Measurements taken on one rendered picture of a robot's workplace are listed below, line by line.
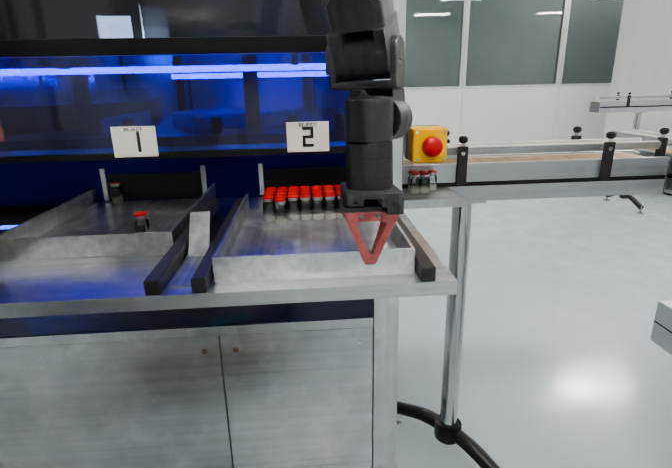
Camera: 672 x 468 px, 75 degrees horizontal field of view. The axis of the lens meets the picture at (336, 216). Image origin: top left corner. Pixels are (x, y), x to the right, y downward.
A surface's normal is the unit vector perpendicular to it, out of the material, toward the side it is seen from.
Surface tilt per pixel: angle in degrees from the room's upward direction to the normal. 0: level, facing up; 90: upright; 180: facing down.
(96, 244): 90
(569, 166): 90
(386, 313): 90
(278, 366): 90
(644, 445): 0
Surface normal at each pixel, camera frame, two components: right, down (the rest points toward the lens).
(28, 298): -0.02, -0.96
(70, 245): 0.07, 0.29
